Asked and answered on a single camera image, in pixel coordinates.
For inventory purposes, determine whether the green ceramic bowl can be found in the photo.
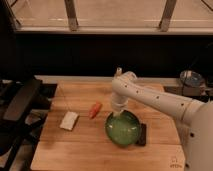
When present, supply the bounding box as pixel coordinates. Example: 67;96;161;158
105;110;142;147

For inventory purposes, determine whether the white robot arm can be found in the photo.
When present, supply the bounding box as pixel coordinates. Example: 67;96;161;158
111;72;213;171

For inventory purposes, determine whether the orange carrot toy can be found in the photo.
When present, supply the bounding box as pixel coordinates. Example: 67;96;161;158
89;102;102;119

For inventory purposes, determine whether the black rectangular block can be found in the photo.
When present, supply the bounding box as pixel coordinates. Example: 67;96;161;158
136;123;147;146

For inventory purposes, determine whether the clear small bottle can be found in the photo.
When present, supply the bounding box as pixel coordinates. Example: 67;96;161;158
115;67;123;77

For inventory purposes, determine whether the white sponge block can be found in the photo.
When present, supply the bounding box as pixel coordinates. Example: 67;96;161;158
60;111;79;131

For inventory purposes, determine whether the blue round dish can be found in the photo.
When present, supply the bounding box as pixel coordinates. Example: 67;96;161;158
180;70;204;87

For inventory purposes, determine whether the black office chair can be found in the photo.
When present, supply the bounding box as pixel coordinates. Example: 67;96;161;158
0;78;51;171

